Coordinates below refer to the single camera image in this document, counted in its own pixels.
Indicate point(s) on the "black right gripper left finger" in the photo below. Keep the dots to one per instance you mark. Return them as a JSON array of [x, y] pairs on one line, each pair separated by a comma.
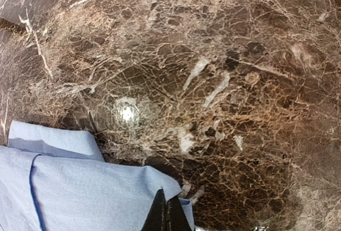
[[156, 218]]

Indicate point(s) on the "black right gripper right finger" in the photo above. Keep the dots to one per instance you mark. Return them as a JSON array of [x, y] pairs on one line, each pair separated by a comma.
[[179, 214]]

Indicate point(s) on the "light blue long sleeve shirt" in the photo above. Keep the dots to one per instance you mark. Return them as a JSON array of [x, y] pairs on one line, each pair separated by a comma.
[[53, 179]]

